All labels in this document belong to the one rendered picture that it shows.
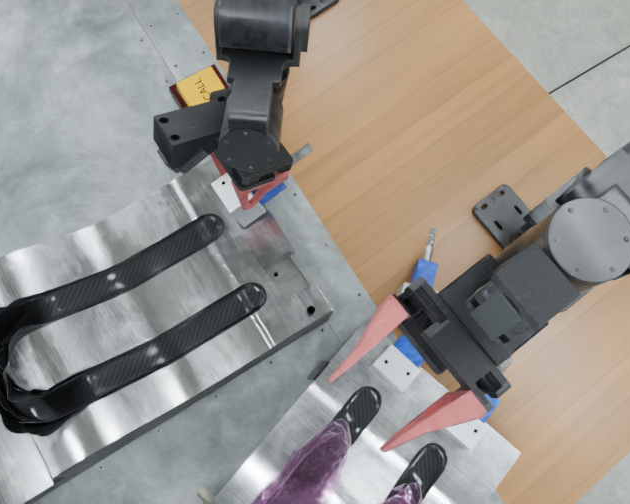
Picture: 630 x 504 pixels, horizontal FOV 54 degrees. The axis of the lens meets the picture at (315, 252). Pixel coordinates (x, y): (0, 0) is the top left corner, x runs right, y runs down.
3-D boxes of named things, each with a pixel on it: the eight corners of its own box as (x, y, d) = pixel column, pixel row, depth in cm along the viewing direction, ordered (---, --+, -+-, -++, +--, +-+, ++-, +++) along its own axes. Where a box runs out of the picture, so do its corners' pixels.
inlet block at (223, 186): (305, 142, 82) (295, 123, 77) (325, 169, 80) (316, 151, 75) (225, 199, 82) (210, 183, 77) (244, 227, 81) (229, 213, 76)
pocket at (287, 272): (293, 255, 84) (294, 248, 80) (314, 287, 83) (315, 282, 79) (264, 272, 83) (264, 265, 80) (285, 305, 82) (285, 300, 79)
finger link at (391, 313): (375, 438, 43) (477, 354, 44) (312, 354, 44) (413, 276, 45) (365, 432, 49) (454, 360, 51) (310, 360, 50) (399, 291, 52)
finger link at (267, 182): (232, 230, 74) (242, 180, 67) (204, 188, 77) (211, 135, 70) (280, 212, 78) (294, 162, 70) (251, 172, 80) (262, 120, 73)
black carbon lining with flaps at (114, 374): (215, 210, 83) (206, 185, 74) (276, 311, 80) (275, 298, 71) (-28, 346, 77) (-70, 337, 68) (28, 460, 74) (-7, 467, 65)
